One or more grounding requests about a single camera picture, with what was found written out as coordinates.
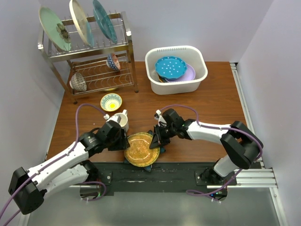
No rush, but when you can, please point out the orange woven pattern plate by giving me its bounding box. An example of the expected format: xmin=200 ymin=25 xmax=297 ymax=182
xmin=124 ymin=132 xmax=161 ymax=168

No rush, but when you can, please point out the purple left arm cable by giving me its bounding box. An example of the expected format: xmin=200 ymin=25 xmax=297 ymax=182
xmin=0 ymin=103 xmax=109 ymax=226

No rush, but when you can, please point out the dark blue star plate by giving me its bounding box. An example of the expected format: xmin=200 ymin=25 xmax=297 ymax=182
xmin=124 ymin=130 xmax=166 ymax=172

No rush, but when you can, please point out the grey patterned bowl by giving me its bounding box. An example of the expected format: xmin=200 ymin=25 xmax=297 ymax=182
xmin=69 ymin=72 xmax=87 ymax=92

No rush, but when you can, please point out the mint flower plate on rack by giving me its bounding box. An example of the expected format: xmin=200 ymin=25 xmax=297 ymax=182
xmin=39 ymin=7 xmax=71 ymax=52

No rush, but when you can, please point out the stainless steel dish rack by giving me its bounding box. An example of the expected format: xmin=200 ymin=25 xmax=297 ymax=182
xmin=38 ymin=11 xmax=139 ymax=104

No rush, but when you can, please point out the yellow blue patterned saucer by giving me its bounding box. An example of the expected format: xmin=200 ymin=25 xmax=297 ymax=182
xmin=100 ymin=93 xmax=122 ymax=112

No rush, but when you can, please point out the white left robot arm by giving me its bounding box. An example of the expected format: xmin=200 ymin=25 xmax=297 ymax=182
xmin=8 ymin=121 xmax=130 ymax=215

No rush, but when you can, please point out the white ceramic mug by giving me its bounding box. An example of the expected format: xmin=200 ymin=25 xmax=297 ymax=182
xmin=113 ymin=109 xmax=129 ymax=132

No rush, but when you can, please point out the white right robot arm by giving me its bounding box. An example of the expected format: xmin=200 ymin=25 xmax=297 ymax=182
xmin=150 ymin=108 xmax=263 ymax=185

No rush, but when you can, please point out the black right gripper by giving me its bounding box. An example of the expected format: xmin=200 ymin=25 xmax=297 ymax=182
xmin=150 ymin=124 xmax=176 ymax=150

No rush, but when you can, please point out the white plastic bin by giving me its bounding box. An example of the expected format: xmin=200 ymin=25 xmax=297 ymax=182
xmin=145 ymin=45 xmax=208 ymax=95

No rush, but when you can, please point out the cream plate on rack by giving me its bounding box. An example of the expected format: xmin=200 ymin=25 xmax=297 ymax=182
xmin=69 ymin=0 xmax=94 ymax=48

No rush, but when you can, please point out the blue white patterned bowl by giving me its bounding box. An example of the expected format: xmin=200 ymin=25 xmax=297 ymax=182
xmin=106 ymin=53 xmax=121 ymax=71

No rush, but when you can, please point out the teal dotted scalloped plate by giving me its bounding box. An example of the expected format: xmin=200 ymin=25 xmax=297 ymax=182
xmin=155 ymin=56 xmax=187 ymax=80

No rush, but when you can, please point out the lilac purple plate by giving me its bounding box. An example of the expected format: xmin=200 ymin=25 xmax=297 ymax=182
xmin=165 ymin=64 xmax=196 ymax=82

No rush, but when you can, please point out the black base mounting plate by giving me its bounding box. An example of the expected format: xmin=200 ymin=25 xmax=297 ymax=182
xmin=84 ymin=161 xmax=235 ymax=196

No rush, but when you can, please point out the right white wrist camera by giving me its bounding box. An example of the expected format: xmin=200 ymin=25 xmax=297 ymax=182
xmin=154 ymin=110 xmax=167 ymax=127

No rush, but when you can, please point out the aluminium frame rail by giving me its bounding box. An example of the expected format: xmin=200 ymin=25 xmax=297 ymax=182
xmin=229 ymin=62 xmax=289 ymax=226

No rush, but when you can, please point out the dark blue bottom plate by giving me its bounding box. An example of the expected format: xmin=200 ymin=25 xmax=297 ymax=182
xmin=158 ymin=74 xmax=168 ymax=83

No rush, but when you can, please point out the teal plate on rack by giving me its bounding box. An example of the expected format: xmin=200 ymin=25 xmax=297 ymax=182
xmin=93 ymin=0 xmax=117 ymax=44

